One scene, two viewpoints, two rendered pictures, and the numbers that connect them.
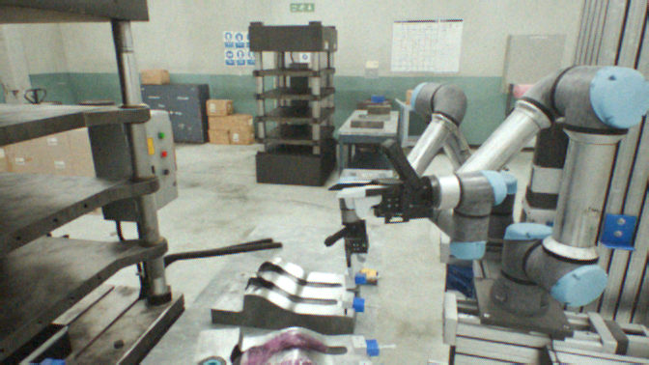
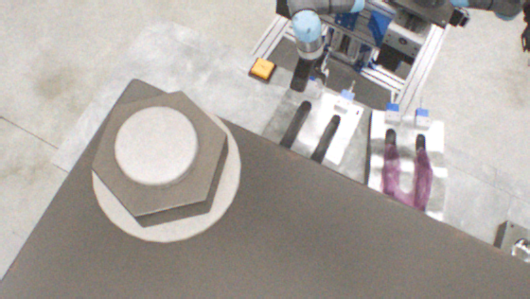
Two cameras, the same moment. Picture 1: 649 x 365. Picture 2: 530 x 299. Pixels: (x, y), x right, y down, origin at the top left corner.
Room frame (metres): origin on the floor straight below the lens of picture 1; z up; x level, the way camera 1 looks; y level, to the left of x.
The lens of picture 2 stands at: (1.30, 0.76, 2.36)
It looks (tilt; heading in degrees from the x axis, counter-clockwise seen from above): 67 degrees down; 282
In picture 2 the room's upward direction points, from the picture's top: 5 degrees clockwise
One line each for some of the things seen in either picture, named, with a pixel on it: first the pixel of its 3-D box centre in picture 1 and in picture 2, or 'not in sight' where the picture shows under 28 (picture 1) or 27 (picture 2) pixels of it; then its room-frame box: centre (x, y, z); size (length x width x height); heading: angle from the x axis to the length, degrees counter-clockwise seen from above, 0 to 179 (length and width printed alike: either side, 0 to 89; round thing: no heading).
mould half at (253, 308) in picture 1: (289, 293); (296, 156); (1.31, 0.13, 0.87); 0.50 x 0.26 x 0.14; 79
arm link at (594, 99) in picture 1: (580, 191); not in sight; (0.88, -0.58, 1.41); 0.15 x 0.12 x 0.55; 12
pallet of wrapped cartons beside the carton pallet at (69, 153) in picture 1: (75, 163); not in sight; (4.63, 2.90, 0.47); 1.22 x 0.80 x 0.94; 83
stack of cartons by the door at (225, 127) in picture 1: (231, 122); not in sight; (7.93, 1.83, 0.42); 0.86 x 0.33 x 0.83; 79
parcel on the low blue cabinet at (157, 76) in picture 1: (155, 76); not in sight; (8.09, 3.23, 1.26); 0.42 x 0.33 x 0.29; 79
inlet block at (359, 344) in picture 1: (374, 347); (392, 107); (1.04, -0.15, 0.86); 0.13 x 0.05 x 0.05; 97
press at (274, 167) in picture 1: (300, 101); not in sight; (6.01, 0.36, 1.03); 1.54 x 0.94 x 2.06; 169
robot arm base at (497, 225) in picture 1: (495, 218); not in sight; (1.49, -0.67, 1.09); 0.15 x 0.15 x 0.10
